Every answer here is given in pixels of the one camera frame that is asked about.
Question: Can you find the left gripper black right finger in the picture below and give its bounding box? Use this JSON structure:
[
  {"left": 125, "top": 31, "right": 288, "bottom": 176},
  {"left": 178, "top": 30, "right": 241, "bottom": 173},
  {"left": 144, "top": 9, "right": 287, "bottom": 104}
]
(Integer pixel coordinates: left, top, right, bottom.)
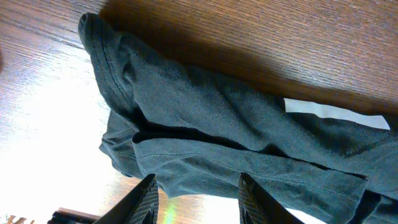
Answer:
[{"left": 238, "top": 173, "right": 303, "bottom": 224}]

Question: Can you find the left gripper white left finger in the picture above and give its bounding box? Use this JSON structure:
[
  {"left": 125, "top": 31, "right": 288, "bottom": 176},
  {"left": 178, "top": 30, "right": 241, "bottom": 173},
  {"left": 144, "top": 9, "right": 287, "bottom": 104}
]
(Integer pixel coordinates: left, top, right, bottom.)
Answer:
[{"left": 94, "top": 174, "right": 159, "bottom": 224}]

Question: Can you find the dark green t-shirt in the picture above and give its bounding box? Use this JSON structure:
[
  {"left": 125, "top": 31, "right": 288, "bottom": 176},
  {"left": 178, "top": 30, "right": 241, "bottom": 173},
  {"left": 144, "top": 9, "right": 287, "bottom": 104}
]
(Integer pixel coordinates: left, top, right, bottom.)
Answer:
[{"left": 78, "top": 13, "right": 397, "bottom": 223}]

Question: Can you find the black aluminium frame rail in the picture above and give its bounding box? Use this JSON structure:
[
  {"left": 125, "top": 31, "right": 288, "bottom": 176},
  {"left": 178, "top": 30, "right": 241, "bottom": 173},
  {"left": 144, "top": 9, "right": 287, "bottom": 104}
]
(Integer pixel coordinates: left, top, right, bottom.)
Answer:
[{"left": 47, "top": 208, "right": 100, "bottom": 224}]

